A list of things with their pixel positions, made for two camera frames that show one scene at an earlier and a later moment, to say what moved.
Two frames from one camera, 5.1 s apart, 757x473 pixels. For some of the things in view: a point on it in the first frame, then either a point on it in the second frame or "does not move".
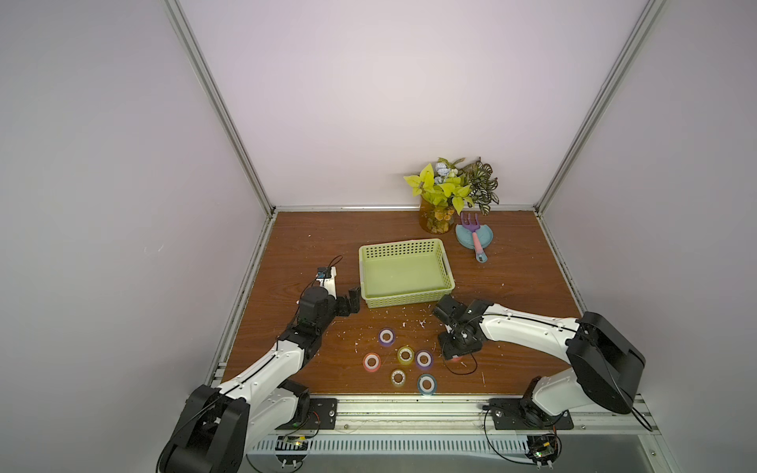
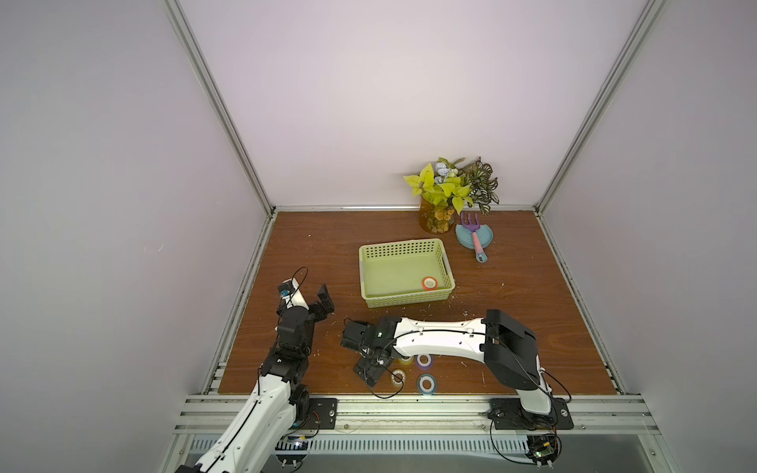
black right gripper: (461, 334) → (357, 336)
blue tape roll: (427, 384) does not move
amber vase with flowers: (448, 187) does not move
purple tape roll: (424, 359) does not move
